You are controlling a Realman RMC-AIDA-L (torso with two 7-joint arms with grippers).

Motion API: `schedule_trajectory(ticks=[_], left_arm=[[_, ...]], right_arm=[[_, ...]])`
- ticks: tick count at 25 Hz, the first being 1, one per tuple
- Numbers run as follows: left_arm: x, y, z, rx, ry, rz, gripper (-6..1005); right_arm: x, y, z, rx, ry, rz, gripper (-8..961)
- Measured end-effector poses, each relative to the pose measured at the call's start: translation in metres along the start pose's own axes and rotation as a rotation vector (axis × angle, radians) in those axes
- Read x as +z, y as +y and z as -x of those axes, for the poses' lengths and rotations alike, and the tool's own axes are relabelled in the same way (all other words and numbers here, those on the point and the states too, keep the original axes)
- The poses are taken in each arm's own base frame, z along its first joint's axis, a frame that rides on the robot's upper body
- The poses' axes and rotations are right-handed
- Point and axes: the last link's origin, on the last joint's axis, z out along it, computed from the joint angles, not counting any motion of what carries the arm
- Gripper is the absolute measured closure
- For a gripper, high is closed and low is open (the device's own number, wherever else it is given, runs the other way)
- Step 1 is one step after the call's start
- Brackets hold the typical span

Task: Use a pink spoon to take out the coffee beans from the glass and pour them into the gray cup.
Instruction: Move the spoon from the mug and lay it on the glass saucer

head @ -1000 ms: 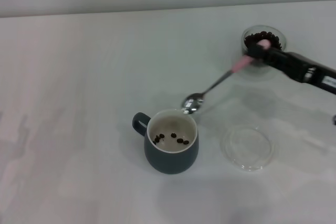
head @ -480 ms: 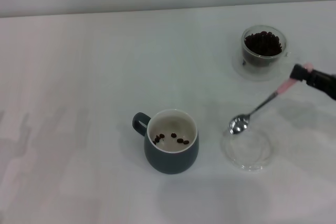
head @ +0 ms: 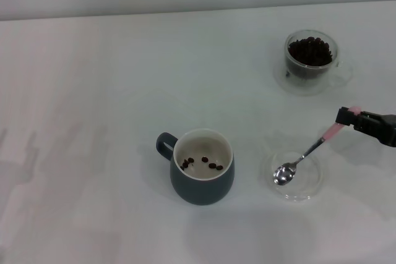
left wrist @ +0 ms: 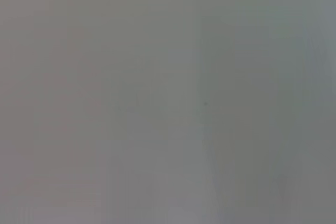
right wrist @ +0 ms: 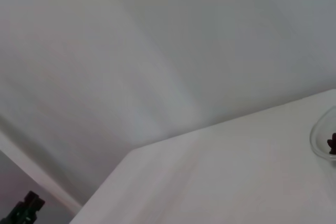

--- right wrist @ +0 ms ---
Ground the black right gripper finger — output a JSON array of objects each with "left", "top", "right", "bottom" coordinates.
[{"left": 9, "top": 190, "right": 46, "bottom": 224}]

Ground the coffee bean pile in glass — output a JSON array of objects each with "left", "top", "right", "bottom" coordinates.
[{"left": 326, "top": 132, "right": 336, "bottom": 155}]

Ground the clear double-wall glass cup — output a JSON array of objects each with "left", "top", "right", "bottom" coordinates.
[{"left": 309, "top": 105, "right": 336, "bottom": 167}]

